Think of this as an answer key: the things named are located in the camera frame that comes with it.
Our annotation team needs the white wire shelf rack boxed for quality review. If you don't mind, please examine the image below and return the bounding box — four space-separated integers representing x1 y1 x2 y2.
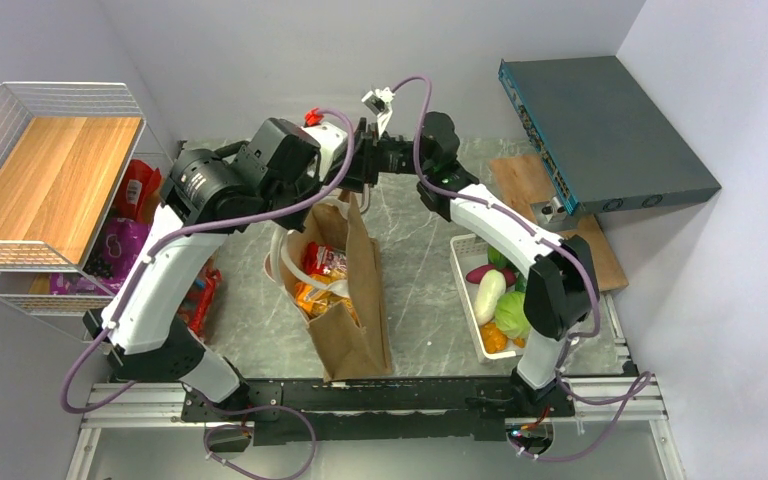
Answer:
0 81 176 342

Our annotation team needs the red candy bag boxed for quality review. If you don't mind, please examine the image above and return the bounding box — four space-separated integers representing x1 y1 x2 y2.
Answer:
302 242 348 280

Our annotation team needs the small red snack bag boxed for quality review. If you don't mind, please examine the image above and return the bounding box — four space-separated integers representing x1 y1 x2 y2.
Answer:
112 158 162 223

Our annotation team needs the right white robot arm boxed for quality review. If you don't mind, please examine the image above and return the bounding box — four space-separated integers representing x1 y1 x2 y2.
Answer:
352 87 601 415

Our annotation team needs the white eggplant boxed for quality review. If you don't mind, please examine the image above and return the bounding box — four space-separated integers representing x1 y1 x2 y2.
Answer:
473 271 508 327

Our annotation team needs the white perforated plastic basket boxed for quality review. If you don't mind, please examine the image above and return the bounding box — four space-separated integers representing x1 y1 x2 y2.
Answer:
449 234 525 363

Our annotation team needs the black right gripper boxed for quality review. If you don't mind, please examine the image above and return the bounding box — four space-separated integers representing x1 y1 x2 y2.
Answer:
322 118 433 193

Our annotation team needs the blue grey network switch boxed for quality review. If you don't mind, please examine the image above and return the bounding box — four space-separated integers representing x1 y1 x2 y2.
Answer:
498 56 721 215

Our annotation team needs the wooden board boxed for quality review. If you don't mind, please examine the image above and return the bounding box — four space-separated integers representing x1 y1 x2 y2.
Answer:
488 154 629 292

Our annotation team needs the orange ginger root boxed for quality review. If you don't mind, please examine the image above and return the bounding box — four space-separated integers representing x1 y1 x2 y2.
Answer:
479 321 526 354

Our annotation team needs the magenta sweet potato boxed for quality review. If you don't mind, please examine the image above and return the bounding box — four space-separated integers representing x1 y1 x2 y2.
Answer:
465 264 517 287

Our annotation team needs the orange snack bag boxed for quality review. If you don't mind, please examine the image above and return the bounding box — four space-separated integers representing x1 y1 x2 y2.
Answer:
293 281 360 325

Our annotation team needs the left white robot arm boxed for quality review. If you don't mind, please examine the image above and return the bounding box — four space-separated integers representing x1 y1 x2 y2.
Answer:
84 109 355 420

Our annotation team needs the colourful snack pack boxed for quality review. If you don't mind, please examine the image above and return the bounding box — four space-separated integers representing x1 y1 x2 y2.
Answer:
176 258 223 340

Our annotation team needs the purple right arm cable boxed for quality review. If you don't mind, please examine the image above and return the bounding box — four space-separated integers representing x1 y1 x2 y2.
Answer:
390 74 654 464

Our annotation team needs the green cabbage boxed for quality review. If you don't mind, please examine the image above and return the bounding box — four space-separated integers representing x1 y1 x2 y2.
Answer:
494 291 531 339

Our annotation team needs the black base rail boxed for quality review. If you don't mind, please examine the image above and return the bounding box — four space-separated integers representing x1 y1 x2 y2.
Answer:
179 374 577 446

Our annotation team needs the purple snack bag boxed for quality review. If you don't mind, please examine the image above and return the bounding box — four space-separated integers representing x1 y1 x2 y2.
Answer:
49 217 150 296

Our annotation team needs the green leafy vegetable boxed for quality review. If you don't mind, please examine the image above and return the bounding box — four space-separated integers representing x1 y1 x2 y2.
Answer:
487 245 509 269

